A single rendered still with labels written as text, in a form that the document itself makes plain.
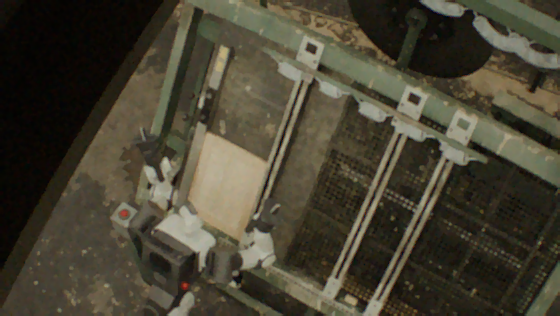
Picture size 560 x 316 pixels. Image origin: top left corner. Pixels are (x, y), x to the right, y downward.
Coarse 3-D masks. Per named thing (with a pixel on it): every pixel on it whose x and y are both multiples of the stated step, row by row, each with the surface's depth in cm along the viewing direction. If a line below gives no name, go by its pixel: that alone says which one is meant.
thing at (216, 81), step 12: (228, 48) 329; (216, 60) 334; (228, 60) 334; (216, 72) 336; (216, 84) 338; (216, 96) 342; (204, 132) 351; (192, 144) 356; (192, 156) 359; (192, 168) 361; (192, 180) 366; (180, 192) 370; (180, 204) 373
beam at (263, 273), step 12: (144, 192) 380; (180, 216) 374; (204, 228) 369; (216, 228) 369; (216, 240) 368; (228, 240) 365; (276, 264) 358; (264, 276) 362; (276, 276) 359; (300, 276) 355; (288, 288) 358; (312, 288) 351; (312, 300) 354; (336, 300) 347; (324, 312) 353; (336, 312) 350; (360, 312) 344
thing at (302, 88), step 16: (304, 48) 304; (320, 48) 301; (304, 64) 292; (304, 80) 310; (304, 96) 317; (288, 112) 322; (288, 128) 325; (288, 144) 331; (272, 160) 334; (272, 176) 337; (272, 192) 345; (256, 208) 348; (240, 240) 358
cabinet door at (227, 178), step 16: (208, 144) 354; (224, 144) 350; (208, 160) 357; (224, 160) 353; (240, 160) 349; (256, 160) 345; (208, 176) 361; (224, 176) 357; (240, 176) 352; (256, 176) 348; (192, 192) 369; (208, 192) 365; (224, 192) 360; (240, 192) 355; (256, 192) 351; (208, 208) 368; (224, 208) 363; (240, 208) 359; (224, 224) 366; (240, 224) 362
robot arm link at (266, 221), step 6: (270, 198) 299; (264, 204) 297; (270, 204) 299; (264, 210) 299; (258, 216) 304; (264, 216) 301; (270, 216) 296; (276, 216) 297; (282, 216) 297; (258, 222) 303; (264, 222) 302; (270, 222) 296; (276, 222) 295; (264, 228) 303; (270, 228) 302
